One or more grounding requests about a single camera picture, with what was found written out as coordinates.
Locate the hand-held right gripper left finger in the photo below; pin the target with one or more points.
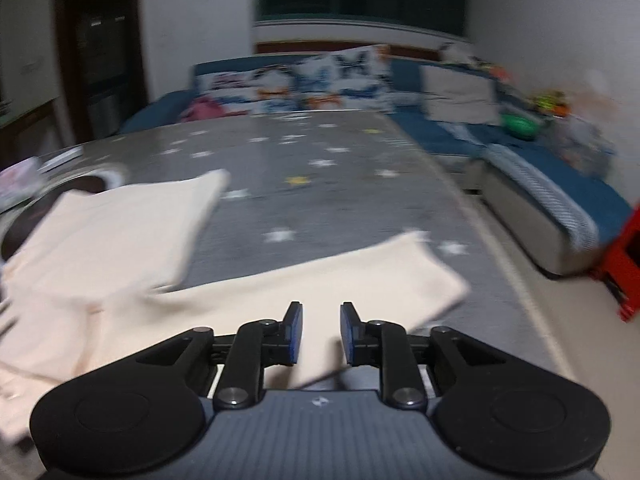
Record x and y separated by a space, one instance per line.
295 332

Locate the grey star print tablecloth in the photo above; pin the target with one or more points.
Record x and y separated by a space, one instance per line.
325 185

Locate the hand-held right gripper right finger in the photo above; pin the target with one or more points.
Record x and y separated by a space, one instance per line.
349 335

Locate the butterfly print pillow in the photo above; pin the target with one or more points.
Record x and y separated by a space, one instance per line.
345 77
240 90

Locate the pink cloth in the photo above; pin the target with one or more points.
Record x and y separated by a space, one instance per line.
202 109

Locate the pink plush toy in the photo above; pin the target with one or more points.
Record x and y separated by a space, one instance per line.
492 71

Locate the patterned sofa cover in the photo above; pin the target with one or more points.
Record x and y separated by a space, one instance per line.
550 195

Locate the plain grey pillow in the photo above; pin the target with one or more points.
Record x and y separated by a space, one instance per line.
460 95

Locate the wooden side table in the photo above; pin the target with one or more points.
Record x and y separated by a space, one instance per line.
25 115

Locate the blue corner sofa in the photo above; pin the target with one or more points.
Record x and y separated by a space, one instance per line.
440 140

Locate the yellow green plush toy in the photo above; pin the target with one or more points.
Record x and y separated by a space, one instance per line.
544 101

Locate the pink white tissue pack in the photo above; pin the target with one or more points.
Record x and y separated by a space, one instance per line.
17 180

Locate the round black induction cooktop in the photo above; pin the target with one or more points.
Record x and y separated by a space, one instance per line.
75 185

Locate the red plastic stool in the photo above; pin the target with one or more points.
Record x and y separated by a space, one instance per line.
622 265

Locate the cream fleece garment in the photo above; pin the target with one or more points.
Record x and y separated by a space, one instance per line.
125 240

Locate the dark wooden door frame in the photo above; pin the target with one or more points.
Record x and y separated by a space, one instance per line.
67 50

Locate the blue low cabinet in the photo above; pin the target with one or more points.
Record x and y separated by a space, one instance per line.
102 115

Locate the clear plastic toy box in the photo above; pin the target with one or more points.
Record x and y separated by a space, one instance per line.
582 145

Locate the green round bowl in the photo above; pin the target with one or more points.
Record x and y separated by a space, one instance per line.
520 126

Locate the white remote control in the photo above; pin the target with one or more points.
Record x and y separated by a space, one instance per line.
60 159

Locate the black white plush toy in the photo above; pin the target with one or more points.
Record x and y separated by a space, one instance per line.
452 52

